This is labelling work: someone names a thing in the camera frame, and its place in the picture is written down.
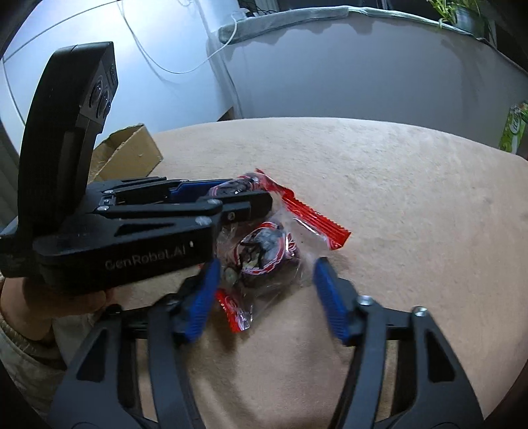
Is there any white power strip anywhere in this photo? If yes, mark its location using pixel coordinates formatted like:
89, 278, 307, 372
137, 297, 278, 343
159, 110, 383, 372
243, 6, 264, 18

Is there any potted spider plant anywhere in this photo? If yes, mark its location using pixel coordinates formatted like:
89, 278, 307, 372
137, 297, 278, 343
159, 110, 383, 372
427, 0, 489, 38

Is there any red clear snack packet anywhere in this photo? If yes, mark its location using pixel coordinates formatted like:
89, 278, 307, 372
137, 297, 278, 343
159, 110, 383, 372
208, 169, 351, 250
216, 208, 325, 333

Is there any white hanging cable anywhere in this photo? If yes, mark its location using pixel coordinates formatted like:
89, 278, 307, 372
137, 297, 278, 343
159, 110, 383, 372
117, 0, 241, 76

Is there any green white carton box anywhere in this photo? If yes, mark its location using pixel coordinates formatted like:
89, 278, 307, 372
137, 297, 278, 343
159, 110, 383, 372
499, 101, 527, 155

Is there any grey windowsill cloth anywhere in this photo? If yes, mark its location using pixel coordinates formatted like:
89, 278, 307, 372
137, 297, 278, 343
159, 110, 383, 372
216, 5, 527, 72

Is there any open cardboard box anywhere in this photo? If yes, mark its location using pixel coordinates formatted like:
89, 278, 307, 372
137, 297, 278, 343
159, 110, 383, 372
88, 124, 163, 182

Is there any person's left hand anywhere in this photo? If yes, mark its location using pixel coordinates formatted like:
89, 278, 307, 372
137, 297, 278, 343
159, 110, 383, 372
1, 278, 115, 342

